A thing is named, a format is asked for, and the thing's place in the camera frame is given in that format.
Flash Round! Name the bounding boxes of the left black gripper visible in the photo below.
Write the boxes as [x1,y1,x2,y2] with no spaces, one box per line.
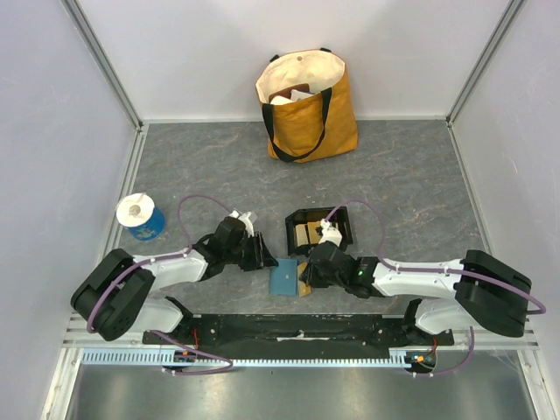
[225,231,278,271]

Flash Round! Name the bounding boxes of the teal leather card holder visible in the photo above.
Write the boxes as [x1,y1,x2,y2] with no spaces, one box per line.
[269,258,298,297]

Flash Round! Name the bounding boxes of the black plastic tray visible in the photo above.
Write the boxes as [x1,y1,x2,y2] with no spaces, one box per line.
[285,206,354,256]

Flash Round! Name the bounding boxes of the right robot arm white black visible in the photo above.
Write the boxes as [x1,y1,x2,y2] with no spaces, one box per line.
[300,241,532,345]

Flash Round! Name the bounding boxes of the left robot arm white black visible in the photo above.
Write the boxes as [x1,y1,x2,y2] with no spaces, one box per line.
[70,211,279,344]

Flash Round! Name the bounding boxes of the blue patterned cup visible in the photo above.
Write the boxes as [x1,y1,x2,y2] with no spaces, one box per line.
[127,206,165,242]

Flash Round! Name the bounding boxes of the white toilet paper roll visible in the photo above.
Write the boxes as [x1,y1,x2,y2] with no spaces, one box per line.
[115,192,155,228]

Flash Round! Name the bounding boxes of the orange tote bag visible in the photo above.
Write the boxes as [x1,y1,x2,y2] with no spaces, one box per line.
[255,48,359,163]

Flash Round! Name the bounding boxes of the white items in bag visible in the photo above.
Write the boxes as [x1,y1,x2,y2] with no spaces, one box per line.
[269,89,313,106]

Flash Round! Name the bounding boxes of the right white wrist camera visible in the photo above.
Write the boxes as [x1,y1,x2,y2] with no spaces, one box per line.
[318,219,342,247]

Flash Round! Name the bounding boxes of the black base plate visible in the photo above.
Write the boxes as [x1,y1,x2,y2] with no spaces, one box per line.
[168,314,454,360]

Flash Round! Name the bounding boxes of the blue slotted cable duct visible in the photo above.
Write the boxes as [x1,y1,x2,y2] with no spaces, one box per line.
[81,347,426,368]

